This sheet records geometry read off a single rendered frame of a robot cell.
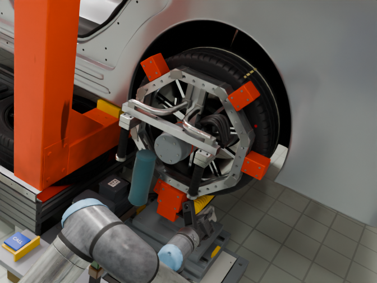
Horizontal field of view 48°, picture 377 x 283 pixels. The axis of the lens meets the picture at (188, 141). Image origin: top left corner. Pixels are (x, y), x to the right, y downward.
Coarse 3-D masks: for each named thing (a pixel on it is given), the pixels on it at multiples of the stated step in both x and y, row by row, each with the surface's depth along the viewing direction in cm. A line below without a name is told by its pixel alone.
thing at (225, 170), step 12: (168, 84) 193; (180, 84) 184; (156, 96) 192; (168, 96) 206; (204, 108) 183; (168, 120) 212; (156, 132) 202; (216, 132) 184; (192, 156) 195; (180, 168) 201; (192, 168) 203; (204, 168) 204; (216, 168) 191; (228, 168) 194; (204, 180) 194
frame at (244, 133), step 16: (160, 80) 176; (192, 80) 169; (208, 80) 166; (144, 96) 183; (224, 96) 163; (240, 112) 168; (144, 128) 196; (240, 128) 166; (144, 144) 194; (240, 144) 168; (160, 160) 199; (240, 160) 171; (160, 176) 195; (176, 176) 196; (224, 176) 183; (240, 176) 178; (208, 192) 185
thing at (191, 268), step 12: (144, 204) 240; (132, 216) 230; (132, 228) 227; (144, 240) 220; (156, 240) 223; (216, 240) 230; (228, 240) 238; (216, 252) 221; (192, 264) 215; (204, 264) 214; (192, 276) 212
